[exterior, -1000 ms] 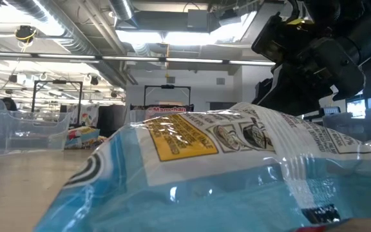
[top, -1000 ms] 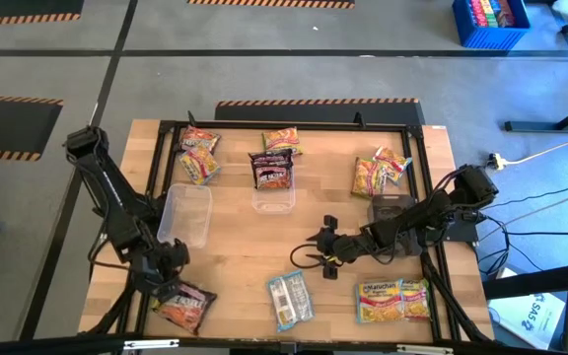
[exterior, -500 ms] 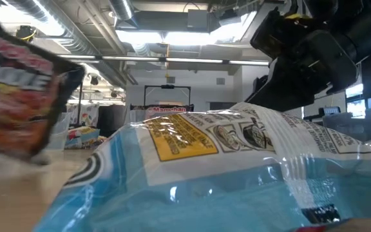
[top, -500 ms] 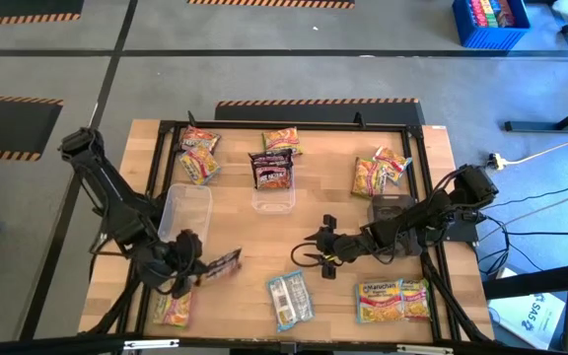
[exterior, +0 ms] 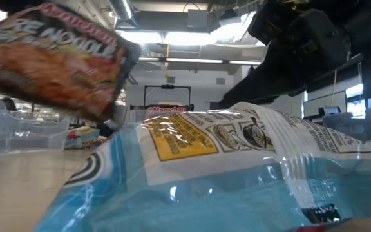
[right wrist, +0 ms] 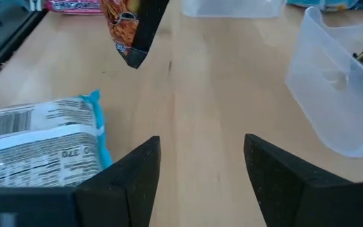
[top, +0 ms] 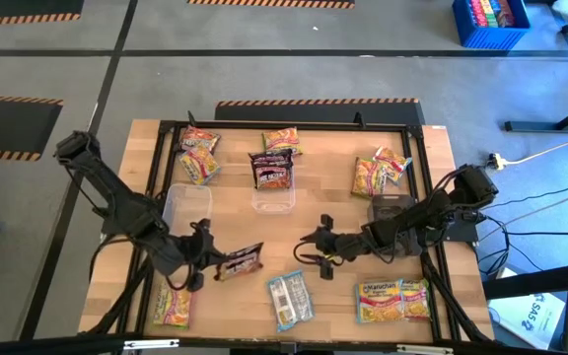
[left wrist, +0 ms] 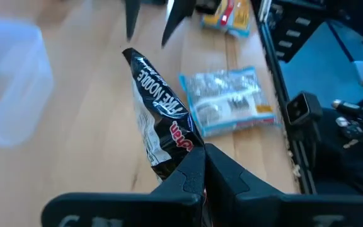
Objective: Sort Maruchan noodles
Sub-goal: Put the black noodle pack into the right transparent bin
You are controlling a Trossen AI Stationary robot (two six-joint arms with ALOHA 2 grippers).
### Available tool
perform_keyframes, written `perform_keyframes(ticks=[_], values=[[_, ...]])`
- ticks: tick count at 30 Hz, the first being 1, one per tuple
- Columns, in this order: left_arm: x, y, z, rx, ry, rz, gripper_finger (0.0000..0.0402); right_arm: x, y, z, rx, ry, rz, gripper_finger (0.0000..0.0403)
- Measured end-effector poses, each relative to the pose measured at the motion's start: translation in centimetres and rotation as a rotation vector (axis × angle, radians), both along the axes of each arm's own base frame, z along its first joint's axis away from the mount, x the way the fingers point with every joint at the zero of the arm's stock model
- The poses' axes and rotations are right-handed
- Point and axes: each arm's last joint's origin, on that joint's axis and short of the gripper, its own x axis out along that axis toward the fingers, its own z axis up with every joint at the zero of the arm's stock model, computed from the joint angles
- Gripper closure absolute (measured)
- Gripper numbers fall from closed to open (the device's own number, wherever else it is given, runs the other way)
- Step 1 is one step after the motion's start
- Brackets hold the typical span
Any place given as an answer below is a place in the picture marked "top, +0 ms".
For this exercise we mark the black metal table frame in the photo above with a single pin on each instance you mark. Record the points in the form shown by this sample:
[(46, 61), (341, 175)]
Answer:
[(289, 124)]

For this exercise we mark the black hazard-striped floor mat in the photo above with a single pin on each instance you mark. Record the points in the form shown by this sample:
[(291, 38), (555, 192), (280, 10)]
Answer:
[(22, 10), (313, 114), (8, 125), (269, 3)]

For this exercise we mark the green yellow small box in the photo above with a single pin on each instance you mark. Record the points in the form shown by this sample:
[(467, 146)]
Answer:
[(489, 12)]

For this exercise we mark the pink green noodle packet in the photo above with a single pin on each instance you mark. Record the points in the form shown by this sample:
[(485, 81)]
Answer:
[(416, 301), (171, 305), (369, 178)]

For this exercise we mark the orange yellow noodle packet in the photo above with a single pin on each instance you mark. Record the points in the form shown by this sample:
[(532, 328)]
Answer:
[(282, 141)]

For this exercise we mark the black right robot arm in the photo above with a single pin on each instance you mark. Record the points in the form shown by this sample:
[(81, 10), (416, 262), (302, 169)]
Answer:
[(466, 190)]

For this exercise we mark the silver metal bracket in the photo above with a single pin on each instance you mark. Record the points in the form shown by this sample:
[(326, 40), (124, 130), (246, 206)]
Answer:
[(424, 349), (151, 344)]

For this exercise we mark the black metal bar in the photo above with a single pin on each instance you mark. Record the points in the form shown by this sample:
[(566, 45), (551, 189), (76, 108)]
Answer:
[(540, 281)]

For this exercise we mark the red orange noodle packet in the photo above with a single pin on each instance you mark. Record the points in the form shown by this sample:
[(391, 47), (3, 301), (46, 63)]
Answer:
[(199, 138)]

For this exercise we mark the blue yellow beef noodle packet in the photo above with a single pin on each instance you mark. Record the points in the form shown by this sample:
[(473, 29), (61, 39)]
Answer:
[(200, 167), (291, 301), (395, 160), (378, 302)]

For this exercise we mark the black metal floor stand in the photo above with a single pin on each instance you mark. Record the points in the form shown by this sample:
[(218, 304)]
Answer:
[(535, 126)]

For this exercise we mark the blue plastic crate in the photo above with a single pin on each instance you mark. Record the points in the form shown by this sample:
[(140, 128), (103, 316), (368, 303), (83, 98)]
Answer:
[(461, 29)]

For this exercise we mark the white printed paper sheet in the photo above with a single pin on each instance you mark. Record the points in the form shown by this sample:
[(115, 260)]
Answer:
[(525, 320)]

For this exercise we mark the white yellow power plug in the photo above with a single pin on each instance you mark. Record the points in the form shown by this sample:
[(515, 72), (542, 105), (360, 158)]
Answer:
[(498, 161)]

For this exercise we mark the black noodle packet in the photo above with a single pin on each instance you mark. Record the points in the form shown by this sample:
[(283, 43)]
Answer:
[(273, 178), (242, 263), (270, 159)]

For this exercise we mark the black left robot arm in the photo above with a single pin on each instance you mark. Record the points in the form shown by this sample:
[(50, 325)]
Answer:
[(116, 197)]

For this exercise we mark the clear plastic bin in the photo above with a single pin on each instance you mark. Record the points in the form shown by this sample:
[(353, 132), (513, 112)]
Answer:
[(188, 207), (273, 202)]

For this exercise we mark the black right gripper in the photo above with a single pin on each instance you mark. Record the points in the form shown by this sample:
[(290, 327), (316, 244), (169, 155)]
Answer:
[(343, 244)]

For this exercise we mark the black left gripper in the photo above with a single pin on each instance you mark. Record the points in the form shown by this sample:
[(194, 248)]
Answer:
[(197, 254)]

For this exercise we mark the dark grey plastic bin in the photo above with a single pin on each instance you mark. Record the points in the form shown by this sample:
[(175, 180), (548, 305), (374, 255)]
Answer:
[(392, 204)]

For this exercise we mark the dark red small box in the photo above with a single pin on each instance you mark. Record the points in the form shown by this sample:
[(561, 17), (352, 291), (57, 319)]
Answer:
[(505, 12)]

